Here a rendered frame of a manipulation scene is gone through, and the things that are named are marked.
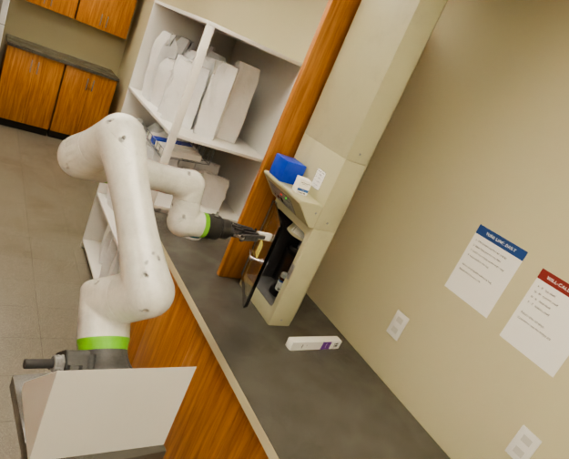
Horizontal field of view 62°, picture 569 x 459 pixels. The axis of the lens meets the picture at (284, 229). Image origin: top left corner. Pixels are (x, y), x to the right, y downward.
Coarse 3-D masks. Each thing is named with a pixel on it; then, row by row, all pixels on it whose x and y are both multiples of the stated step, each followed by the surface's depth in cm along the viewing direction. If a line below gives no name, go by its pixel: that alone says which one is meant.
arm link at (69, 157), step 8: (72, 136) 127; (64, 144) 127; (72, 144) 125; (64, 152) 126; (72, 152) 125; (80, 152) 124; (64, 160) 126; (72, 160) 125; (80, 160) 125; (64, 168) 128; (72, 168) 127; (80, 168) 127; (88, 168) 127; (96, 168) 127; (72, 176) 130; (80, 176) 129; (88, 176) 130; (96, 176) 132; (104, 176) 133
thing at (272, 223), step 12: (276, 204) 206; (276, 216) 195; (264, 228) 210; (276, 228) 188; (264, 240) 200; (264, 252) 193; (252, 264) 207; (264, 264) 189; (252, 276) 199; (252, 288) 192
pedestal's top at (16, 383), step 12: (48, 372) 131; (12, 384) 124; (12, 396) 122; (24, 420) 114; (24, 432) 112; (24, 444) 109; (24, 456) 108; (72, 456) 111; (84, 456) 112; (96, 456) 113; (108, 456) 115; (120, 456) 116; (132, 456) 117; (144, 456) 119; (156, 456) 122
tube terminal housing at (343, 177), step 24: (312, 144) 197; (312, 168) 194; (336, 168) 182; (360, 168) 184; (312, 192) 192; (336, 192) 184; (288, 216) 203; (336, 216) 190; (312, 240) 191; (312, 264) 197; (288, 288) 197; (264, 312) 206; (288, 312) 204
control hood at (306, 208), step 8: (272, 176) 197; (280, 184) 191; (288, 184) 195; (272, 192) 208; (288, 192) 186; (296, 200) 181; (304, 200) 181; (312, 200) 186; (296, 208) 187; (304, 208) 181; (312, 208) 183; (320, 208) 185; (296, 216) 194; (304, 216) 183; (312, 216) 185; (312, 224) 187
